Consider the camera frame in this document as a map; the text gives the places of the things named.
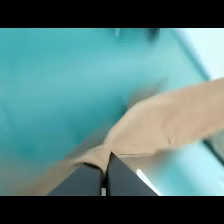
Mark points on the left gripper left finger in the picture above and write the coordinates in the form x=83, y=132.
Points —
x=83, y=183

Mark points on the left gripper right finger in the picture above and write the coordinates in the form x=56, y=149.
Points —
x=125, y=181

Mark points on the beige shirt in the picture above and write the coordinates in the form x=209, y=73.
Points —
x=166, y=123

